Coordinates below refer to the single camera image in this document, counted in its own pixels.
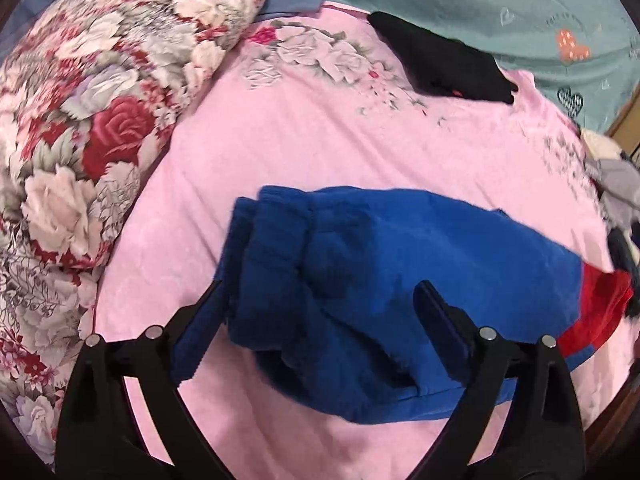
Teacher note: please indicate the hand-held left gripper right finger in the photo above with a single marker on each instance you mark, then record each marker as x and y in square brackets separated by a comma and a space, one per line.
[440, 330]

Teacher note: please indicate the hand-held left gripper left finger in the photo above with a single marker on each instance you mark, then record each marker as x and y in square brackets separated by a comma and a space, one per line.
[190, 345]

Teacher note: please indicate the blue and red pants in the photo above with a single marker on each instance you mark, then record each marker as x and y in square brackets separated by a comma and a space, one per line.
[400, 280]

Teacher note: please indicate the black folded pants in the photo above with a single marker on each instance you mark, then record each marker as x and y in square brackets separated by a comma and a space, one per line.
[445, 65]

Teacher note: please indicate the dark navy garment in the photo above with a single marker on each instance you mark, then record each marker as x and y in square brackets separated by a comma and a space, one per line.
[625, 260]

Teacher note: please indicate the pink floral blanket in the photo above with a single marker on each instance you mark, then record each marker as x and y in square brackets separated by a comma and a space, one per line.
[300, 150]

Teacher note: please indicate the grey garment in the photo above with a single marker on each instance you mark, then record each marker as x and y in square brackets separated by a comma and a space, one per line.
[620, 185]

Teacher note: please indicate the cream textured cushion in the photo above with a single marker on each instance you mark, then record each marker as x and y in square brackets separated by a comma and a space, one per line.
[600, 145]

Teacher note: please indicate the red floral pillow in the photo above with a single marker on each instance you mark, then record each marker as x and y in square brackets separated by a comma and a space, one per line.
[100, 110]

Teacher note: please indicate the teal heart print quilt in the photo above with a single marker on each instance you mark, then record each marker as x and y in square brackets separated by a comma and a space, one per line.
[490, 5]

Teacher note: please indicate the wooden bed frame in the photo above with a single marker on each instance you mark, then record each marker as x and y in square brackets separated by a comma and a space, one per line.
[627, 130]

